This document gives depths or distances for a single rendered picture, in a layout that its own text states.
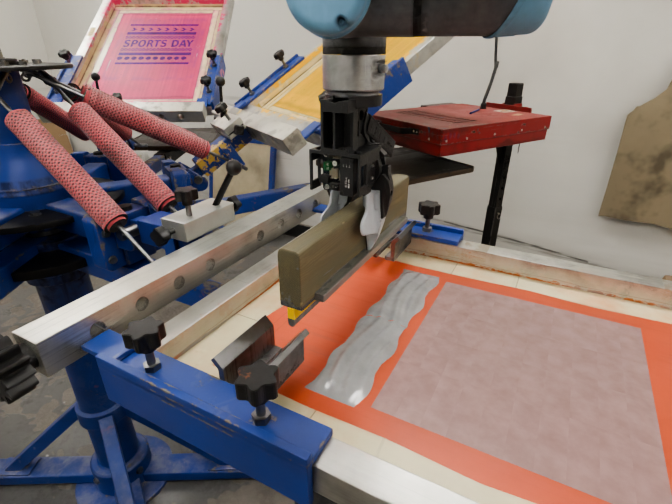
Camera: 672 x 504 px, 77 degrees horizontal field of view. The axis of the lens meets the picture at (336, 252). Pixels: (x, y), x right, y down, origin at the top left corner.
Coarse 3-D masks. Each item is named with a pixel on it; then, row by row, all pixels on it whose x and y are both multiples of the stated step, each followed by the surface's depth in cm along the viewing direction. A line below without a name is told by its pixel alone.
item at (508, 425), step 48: (288, 336) 63; (336, 336) 63; (432, 336) 63; (288, 384) 54; (384, 384) 54; (432, 384) 54; (480, 384) 54; (528, 384) 54; (576, 384) 54; (384, 432) 47; (432, 432) 47; (480, 432) 47; (528, 432) 47; (576, 432) 47; (624, 432) 47; (480, 480) 42; (528, 480) 42; (576, 480) 42; (624, 480) 42
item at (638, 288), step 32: (448, 256) 84; (480, 256) 81; (512, 256) 79; (544, 256) 79; (224, 288) 68; (256, 288) 72; (576, 288) 75; (608, 288) 72; (640, 288) 70; (192, 320) 60; (224, 320) 66; (160, 352) 55; (352, 448) 41; (320, 480) 40; (352, 480) 38; (384, 480) 38; (416, 480) 38
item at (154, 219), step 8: (152, 216) 83; (160, 216) 83; (144, 224) 81; (152, 224) 80; (160, 224) 80; (144, 232) 82; (208, 232) 76; (144, 240) 83; (152, 240) 82; (192, 240) 76
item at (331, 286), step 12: (396, 228) 69; (384, 240) 65; (360, 252) 60; (372, 252) 61; (348, 264) 57; (360, 264) 58; (336, 276) 54; (348, 276) 55; (324, 288) 51; (336, 288) 52; (324, 300) 50
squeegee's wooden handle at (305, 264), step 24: (336, 216) 55; (360, 216) 58; (312, 240) 48; (336, 240) 53; (360, 240) 60; (288, 264) 46; (312, 264) 48; (336, 264) 54; (288, 288) 48; (312, 288) 50
